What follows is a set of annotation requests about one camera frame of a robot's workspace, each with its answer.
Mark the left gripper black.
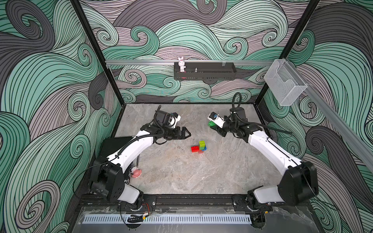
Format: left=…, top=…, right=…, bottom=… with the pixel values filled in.
left=160, top=127, right=190, bottom=140

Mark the red lego brick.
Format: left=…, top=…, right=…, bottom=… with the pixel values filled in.
left=191, top=146, right=200, bottom=153

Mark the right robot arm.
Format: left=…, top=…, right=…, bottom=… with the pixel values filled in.
left=208, top=107, right=319, bottom=208

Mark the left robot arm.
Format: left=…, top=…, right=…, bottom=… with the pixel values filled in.
left=86, top=124, right=191, bottom=207

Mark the pink white small toy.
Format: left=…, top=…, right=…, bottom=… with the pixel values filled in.
left=131, top=167, right=142, bottom=178

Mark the white rabbit figurine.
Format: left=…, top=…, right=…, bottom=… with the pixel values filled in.
left=178, top=57, right=186, bottom=72

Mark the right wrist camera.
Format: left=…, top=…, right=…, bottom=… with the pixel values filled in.
left=207, top=112, right=225, bottom=128

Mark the clear plastic wall box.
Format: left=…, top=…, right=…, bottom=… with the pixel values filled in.
left=264, top=59, right=308, bottom=106

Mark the black wall shelf tray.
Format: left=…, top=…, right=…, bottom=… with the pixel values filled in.
left=174, top=61, right=237, bottom=81

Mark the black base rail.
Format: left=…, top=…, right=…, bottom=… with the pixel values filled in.
left=78, top=194, right=309, bottom=213

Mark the white slotted cable duct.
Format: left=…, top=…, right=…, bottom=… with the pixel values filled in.
left=82, top=214, right=252, bottom=225

